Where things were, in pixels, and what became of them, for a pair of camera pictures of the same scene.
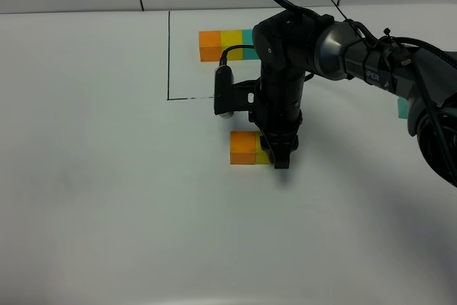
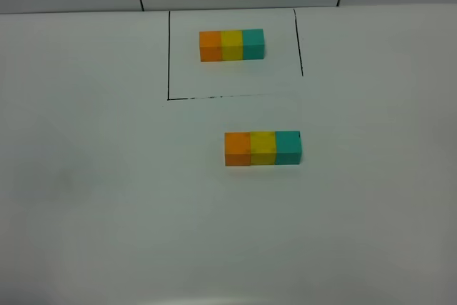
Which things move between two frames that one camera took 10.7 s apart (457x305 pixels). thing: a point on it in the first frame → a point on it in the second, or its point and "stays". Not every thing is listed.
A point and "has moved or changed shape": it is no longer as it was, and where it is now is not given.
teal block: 403,108 has moved or changed shape
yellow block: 261,156 has moved or changed shape
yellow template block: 230,38 stays
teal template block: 248,53 stays
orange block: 243,147 has moved or changed shape
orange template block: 210,46 stays
